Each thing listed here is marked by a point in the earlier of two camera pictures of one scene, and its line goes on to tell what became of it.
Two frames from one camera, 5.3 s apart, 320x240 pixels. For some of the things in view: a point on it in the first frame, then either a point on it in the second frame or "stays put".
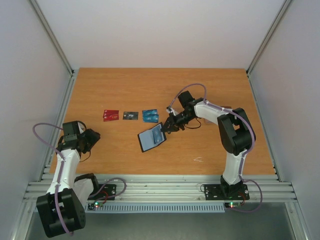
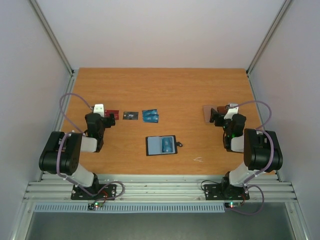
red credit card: (111, 114) stays put
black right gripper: (172, 121) -> (217, 118)
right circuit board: (232, 204) stays put
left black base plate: (105, 192) stays put
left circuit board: (96, 204) stays put
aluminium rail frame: (169, 188) stays put
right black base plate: (226, 192) stays put
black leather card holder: (151, 137) -> (162, 145)
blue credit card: (157, 135) -> (167, 144)
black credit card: (130, 115) stays put
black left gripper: (95, 137) -> (110, 120)
